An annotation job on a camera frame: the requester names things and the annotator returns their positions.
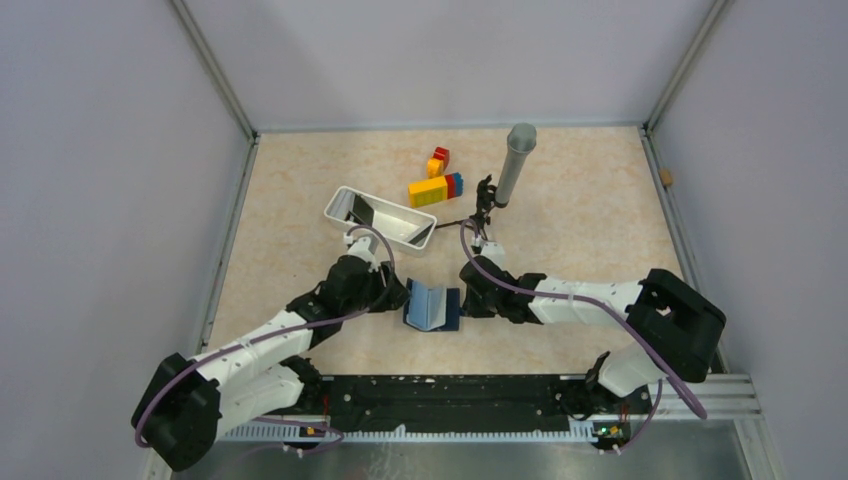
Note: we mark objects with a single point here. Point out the black card in tray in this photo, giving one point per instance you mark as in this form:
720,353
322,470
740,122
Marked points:
419,237
360,211

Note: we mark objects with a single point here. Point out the blue leather card holder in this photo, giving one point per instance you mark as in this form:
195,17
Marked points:
432,309

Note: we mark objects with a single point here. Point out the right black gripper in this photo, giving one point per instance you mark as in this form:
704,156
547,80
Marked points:
474,309

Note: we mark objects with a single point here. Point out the small orange toy block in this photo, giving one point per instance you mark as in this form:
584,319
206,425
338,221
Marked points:
434,167

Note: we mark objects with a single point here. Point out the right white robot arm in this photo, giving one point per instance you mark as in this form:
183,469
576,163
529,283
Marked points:
674,330

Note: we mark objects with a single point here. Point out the small red toy block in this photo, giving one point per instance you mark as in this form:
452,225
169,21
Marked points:
442,155

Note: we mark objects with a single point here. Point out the grey microphone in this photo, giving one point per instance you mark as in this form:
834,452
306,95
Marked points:
520,143

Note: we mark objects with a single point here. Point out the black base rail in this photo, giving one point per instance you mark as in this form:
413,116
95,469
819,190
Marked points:
498,404

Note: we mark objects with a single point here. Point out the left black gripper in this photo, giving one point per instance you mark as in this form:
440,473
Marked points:
391,296

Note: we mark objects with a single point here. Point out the white rectangular tray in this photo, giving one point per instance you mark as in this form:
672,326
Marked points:
395,222

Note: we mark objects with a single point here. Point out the yellow toy block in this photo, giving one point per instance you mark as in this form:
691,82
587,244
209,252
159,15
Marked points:
427,192

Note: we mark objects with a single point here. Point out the red blue toy block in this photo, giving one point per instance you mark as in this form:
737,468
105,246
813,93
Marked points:
454,185

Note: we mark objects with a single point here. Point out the small brown wall object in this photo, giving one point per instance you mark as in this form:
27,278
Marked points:
666,177

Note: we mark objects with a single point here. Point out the black mini tripod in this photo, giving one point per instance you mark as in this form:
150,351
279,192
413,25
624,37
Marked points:
484,204

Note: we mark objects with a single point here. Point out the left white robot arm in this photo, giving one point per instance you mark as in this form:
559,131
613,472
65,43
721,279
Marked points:
191,402

